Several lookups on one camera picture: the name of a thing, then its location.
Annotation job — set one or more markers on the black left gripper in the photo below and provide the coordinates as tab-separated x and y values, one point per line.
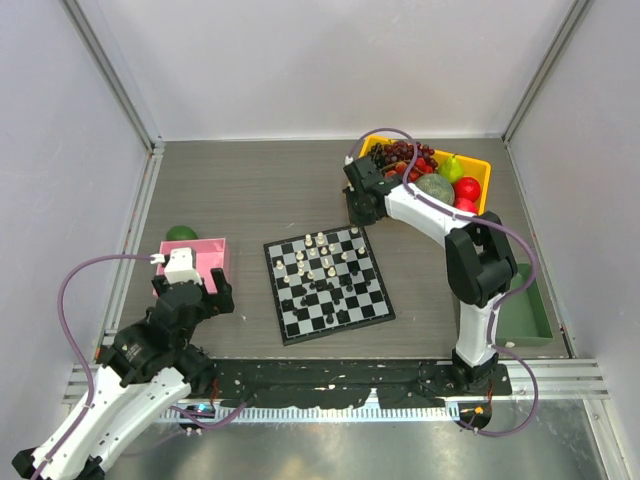
218	302

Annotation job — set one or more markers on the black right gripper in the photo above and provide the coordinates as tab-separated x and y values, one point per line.
359	220

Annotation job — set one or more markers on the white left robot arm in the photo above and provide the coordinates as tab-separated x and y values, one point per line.
150	365

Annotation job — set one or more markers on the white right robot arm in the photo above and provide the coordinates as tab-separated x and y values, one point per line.
479	261

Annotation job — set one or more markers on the black white chess board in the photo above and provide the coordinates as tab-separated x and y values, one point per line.
324	283

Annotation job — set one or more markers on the pink plastic box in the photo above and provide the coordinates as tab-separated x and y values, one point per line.
209	254

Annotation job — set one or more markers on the dark grape bunch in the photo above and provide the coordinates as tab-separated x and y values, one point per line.
396	156

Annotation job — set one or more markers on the green lime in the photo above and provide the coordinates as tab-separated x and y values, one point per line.
181	233

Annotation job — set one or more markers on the green netted melon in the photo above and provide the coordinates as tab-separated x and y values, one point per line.
436	186

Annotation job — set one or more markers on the green pear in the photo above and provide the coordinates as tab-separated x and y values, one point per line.
451	169

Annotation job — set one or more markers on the red apple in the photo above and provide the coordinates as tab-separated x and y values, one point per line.
468	188
465	205

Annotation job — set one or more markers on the yellow plastic fruit tray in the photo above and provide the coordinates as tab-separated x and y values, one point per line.
478	169

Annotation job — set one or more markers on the green plastic tray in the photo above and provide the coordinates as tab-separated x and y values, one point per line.
523	320

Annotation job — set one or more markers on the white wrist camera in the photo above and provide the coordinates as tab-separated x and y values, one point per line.
179	266

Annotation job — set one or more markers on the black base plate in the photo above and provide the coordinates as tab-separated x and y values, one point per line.
340	384

